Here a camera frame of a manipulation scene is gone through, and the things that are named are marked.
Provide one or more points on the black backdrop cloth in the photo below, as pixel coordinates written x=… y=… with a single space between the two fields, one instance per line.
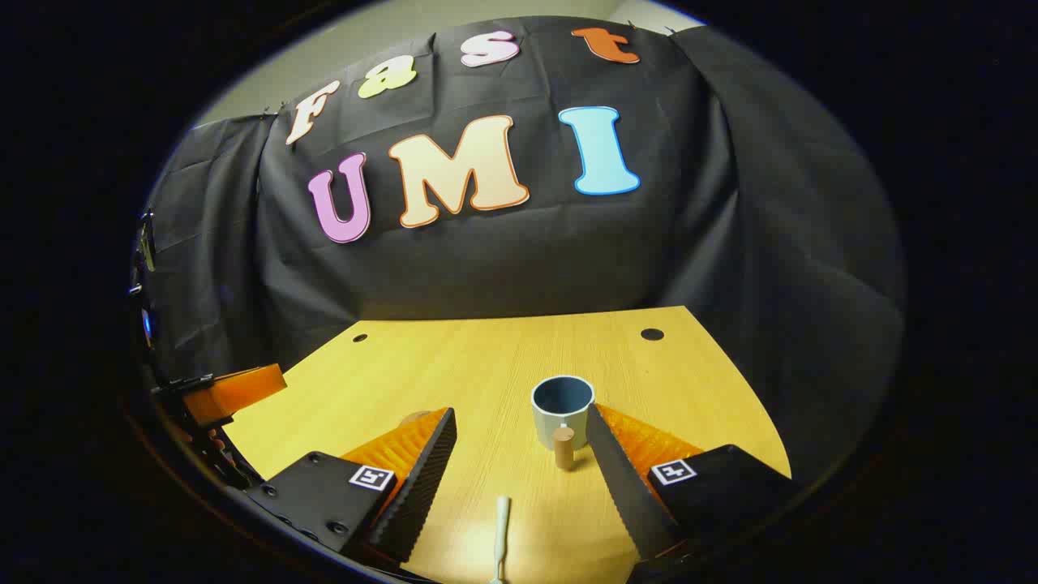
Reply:
x=503 y=259

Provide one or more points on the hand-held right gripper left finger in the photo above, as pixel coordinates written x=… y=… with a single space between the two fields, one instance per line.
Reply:
x=426 y=478

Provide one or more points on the wooden desktop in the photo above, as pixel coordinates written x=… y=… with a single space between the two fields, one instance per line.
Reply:
x=486 y=365

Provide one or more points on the round brown coaster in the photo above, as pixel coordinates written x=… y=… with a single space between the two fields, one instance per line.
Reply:
x=413 y=418

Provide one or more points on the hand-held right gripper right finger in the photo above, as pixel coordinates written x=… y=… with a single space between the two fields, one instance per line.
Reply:
x=620 y=478

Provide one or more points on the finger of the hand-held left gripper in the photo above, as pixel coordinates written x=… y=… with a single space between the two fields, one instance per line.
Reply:
x=235 y=391

